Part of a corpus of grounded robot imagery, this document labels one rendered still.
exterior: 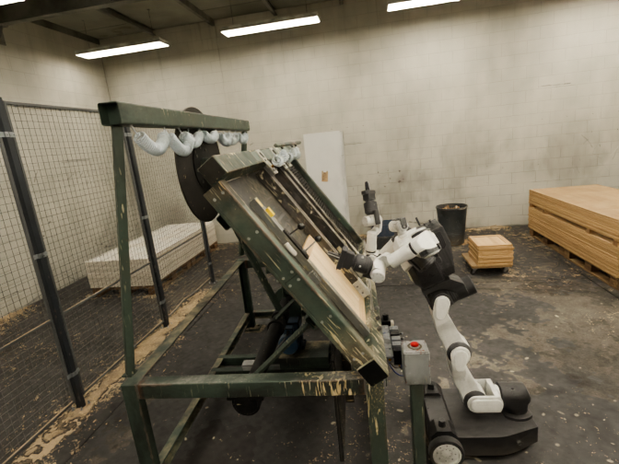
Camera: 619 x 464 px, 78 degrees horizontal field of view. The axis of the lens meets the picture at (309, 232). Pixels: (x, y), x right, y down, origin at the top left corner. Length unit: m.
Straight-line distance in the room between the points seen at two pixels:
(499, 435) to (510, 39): 6.56
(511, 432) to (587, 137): 6.39
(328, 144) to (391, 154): 1.77
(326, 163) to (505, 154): 3.40
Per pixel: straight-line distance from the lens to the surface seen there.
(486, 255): 5.47
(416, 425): 2.23
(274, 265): 1.79
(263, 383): 2.10
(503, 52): 7.95
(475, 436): 2.72
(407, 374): 2.01
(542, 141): 8.11
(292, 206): 2.46
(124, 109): 1.98
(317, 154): 6.18
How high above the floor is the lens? 1.94
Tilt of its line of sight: 13 degrees down
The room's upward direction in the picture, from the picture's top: 6 degrees counter-clockwise
